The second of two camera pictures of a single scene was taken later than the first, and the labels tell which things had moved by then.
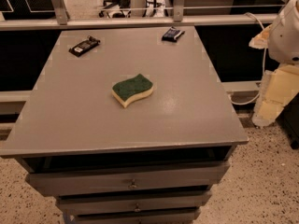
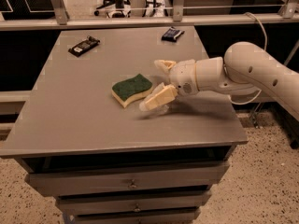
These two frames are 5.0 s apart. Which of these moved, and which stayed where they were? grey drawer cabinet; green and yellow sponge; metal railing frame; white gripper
Moved: white gripper
Stayed: metal railing frame; green and yellow sponge; grey drawer cabinet
